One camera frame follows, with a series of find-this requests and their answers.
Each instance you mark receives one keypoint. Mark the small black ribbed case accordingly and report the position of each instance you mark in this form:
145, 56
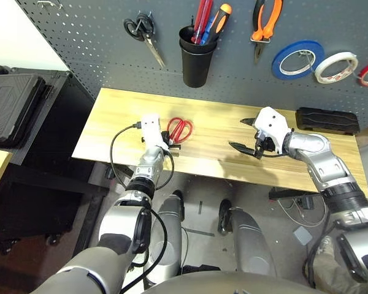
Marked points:
325, 121

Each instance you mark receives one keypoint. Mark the grey sneaker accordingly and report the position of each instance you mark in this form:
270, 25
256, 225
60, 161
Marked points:
326, 245

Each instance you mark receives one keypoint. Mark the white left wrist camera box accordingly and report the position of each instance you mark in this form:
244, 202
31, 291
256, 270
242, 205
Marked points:
150, 128

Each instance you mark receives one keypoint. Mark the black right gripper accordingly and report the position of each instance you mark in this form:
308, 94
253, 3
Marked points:
268, 145

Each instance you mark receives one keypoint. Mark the silver peg hook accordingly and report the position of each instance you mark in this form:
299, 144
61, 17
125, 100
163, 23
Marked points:
46, 3
59, 4

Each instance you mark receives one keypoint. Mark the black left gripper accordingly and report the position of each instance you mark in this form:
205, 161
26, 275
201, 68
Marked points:
167, 141

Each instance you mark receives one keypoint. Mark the khaki trouser leg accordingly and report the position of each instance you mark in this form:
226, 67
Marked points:
331, 275

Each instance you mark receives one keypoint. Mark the black cup hook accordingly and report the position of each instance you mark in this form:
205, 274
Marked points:
191, 21

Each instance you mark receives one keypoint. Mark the silver robot leg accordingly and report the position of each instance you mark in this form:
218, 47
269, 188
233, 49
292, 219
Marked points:
168, 245
248, 242

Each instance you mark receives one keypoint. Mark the large black tool case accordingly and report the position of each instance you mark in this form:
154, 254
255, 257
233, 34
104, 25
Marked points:
12, 107

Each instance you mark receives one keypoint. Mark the black metal table foot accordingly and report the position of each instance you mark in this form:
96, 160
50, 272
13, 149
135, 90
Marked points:
119, 171
291, 193

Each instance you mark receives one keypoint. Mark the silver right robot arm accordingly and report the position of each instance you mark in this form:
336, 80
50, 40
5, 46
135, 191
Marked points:
322, 156

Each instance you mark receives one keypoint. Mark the black power adapter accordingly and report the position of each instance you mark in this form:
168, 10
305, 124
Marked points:
305, 202

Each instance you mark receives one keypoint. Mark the silver left robot leg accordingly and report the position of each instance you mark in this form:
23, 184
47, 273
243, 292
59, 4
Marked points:
168, 245

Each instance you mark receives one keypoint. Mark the grey robot torso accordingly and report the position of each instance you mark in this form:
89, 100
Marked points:
233, 284

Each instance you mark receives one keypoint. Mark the orange black screwdriver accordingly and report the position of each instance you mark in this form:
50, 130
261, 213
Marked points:
222, 18

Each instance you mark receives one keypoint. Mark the white tape roll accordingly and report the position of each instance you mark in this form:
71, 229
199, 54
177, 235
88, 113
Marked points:
320, 76

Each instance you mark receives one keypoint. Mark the grey metal pegboard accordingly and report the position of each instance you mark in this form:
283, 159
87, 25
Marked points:
110, 30

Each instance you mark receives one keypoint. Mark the orange black pliers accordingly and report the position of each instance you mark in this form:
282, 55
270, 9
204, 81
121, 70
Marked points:
270, 27

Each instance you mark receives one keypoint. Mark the blue tape roll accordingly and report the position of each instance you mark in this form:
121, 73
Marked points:
276, 65

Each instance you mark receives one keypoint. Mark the black plastic cup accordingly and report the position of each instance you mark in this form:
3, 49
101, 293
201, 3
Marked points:
197, 70
187, 46

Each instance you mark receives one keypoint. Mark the grey floor pad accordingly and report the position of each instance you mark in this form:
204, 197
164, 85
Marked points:
302, 235

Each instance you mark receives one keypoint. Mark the silver right robot leg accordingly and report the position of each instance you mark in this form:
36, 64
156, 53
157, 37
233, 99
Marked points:
248, 242

